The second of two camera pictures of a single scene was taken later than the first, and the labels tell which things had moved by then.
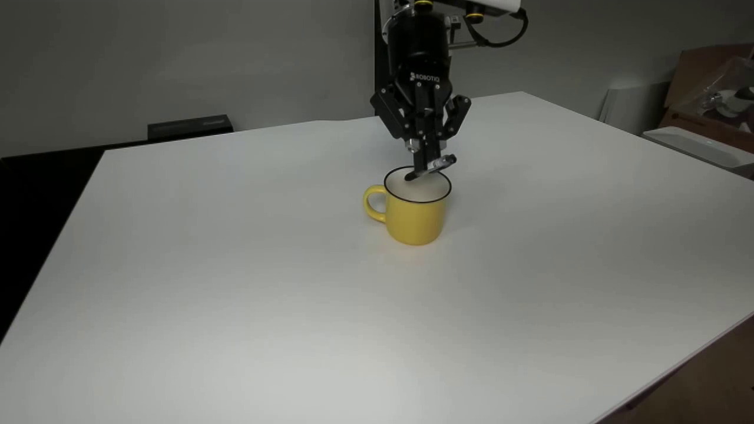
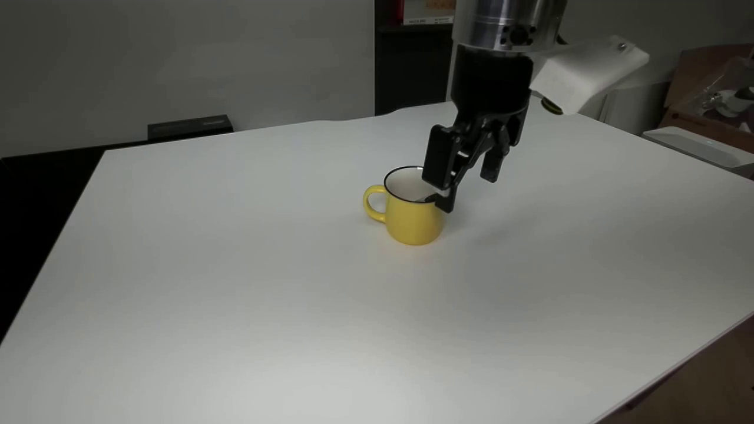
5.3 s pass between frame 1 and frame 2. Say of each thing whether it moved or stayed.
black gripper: moved
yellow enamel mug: stayed
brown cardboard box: stayed
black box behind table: stayed
